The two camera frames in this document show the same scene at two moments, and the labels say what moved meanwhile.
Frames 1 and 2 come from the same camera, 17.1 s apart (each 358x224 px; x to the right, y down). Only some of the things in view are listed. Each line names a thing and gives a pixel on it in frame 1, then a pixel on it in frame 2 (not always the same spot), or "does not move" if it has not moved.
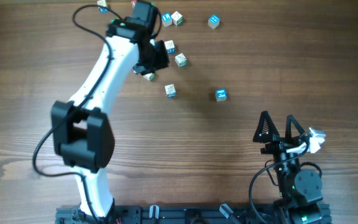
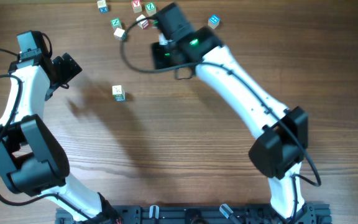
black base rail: [192, 214] does not move
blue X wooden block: [103, 10] does not move
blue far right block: [214, 21] does not move
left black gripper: [163, 63] → [71, 69]
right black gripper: [280, 144] → [158, 62]
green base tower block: [150, 76] → [119, 93]
